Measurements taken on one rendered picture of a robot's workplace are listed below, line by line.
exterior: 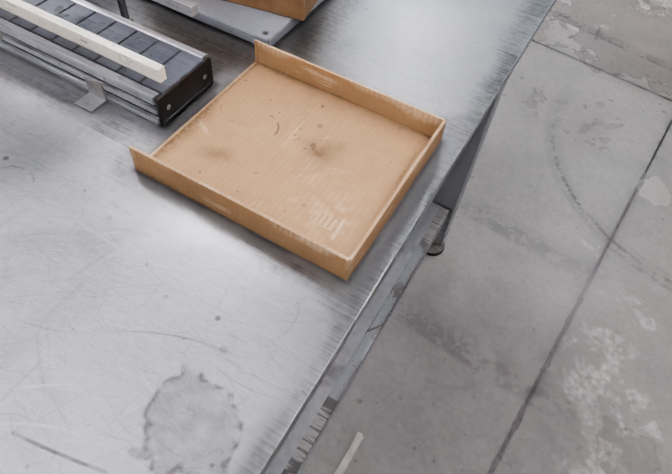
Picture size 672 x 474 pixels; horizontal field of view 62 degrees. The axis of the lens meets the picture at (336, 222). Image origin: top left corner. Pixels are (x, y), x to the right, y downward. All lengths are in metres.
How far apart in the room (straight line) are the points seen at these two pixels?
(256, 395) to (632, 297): 1.43
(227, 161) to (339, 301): 0.24
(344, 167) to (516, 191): 1.27
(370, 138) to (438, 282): 0.93
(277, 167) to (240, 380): 0.28
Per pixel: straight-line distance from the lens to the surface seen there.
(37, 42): 0.88
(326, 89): 0.81
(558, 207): 1.94
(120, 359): 0.59
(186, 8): 0.75
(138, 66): 0.75
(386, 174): 0.71
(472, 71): 0.90
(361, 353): 1.25
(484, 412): 1.50
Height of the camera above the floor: 1.35
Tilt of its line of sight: 53 degrees down
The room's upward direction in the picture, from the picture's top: 6 degrees clockwise
